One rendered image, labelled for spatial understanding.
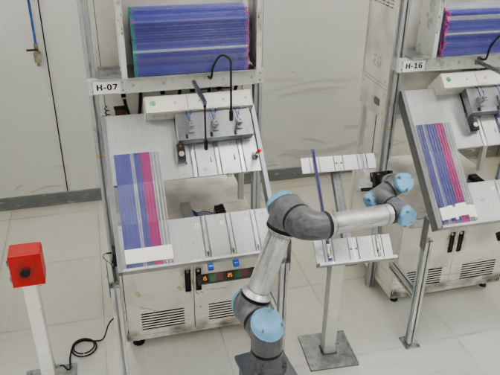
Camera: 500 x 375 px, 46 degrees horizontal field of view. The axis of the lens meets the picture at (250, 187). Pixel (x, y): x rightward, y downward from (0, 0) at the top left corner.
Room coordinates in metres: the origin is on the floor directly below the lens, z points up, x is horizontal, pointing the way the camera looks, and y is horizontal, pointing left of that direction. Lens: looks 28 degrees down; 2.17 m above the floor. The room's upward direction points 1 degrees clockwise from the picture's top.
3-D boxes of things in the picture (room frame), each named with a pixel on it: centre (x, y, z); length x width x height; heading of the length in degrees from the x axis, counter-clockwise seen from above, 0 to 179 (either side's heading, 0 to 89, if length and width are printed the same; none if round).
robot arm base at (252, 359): (1.61, -0.07, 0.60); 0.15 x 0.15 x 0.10
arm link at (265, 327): (1.62, -0.06, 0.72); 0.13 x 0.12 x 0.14; 26
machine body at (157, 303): (2.65, 0.36, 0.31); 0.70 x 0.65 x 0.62; 105
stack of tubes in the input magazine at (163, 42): (2.55, 0.27, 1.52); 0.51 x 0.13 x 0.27; 105
